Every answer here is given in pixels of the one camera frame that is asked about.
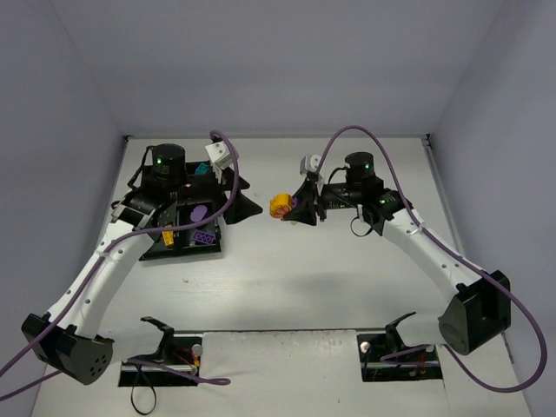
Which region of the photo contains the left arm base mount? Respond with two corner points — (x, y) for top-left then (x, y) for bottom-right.
(117, 334), (203, 387)

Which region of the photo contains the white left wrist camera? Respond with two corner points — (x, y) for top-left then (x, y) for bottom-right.
(205, 141), (233, 170)

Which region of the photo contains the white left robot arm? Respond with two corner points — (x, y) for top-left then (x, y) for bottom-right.
(22, 137), (262, 385)

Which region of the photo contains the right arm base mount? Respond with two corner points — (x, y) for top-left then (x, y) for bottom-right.
(356, 312), (443, 382)

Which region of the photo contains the black four-compartment bin tray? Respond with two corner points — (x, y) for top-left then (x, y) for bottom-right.
(138, 160), (225, 261)

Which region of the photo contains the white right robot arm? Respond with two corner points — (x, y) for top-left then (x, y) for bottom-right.
(283, 152), (511, 355)

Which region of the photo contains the orange round lego piece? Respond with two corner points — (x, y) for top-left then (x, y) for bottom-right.
(269, 193), (294, 219)

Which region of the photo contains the purple round paw lego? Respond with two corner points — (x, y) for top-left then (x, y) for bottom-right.
(189, 204), (210, 223)

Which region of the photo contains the purple 2x4 lego brick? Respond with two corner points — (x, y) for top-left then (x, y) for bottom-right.
(191, 230), (216, 245)

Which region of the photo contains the teal 2x4 lego brick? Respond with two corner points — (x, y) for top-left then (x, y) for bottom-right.
(195, 162), (210, 175)

